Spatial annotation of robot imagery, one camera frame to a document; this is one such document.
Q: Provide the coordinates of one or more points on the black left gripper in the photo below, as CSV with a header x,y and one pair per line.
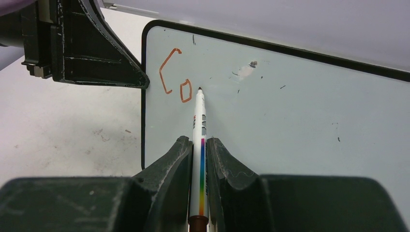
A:
x,y
69,41

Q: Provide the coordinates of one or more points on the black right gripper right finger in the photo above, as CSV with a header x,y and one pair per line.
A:
x,y
242,201

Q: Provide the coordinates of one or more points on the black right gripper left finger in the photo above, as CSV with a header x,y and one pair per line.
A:
x,y
154,200

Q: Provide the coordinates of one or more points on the white marker pen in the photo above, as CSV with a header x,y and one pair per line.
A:
x,y
198,211

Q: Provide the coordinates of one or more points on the black framed whiteboard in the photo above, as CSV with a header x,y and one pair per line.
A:
x,y
277,109

